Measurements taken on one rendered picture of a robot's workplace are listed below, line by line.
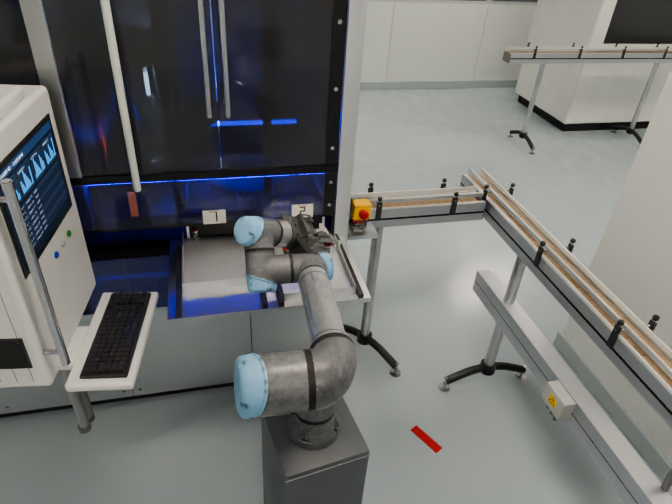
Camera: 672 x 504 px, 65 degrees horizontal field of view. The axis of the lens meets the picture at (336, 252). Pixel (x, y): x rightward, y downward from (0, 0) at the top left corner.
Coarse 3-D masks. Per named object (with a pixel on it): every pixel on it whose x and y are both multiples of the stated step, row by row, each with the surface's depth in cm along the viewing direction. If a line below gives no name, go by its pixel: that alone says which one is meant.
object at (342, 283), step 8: (280, 248) 210; (336, 248) 213; (336, 256) 208; (336, 264) 204; (344, 264) 201; (336, 272) 199; (344, 272) 200; (336, 280) 195; (344, 280) 196; (352, 280) 191; (288, 288) 190; (296, 288) 190; (336, 288) 186; (344, 288) 187; (352, 288) 188; (288, 296) 183; (296, 296) 184
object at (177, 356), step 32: (160, 320) 223; (224, 320) 231; (256, 320) 235; (288, 320) 240; (160, 352) 233; (192, 352) 237; (224, 352) 242; (256, 352) 246; (160, 384) 244; (192, 384) 248
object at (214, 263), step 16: (192, 240) 211; (208, 240) 212; (224, 240) 213; (192, 256) 202; (208, 256) 203; (224, 256) 204; (240, 256) 204; (192, 272) 194; (208, 272) 195; (224, 272) 195; (240, 272) 196; (192, 288) 185; (208, 288) 187
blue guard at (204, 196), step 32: (96, 192) 185; (128, 192) 187; (160, 192) 190; (192, 192) 193; (224, 192) 196; (256, 192) 199; (288, 192) 202; (320, 192) 206; (96, 224) 191; (128, 224) 194; (160, 224) 197
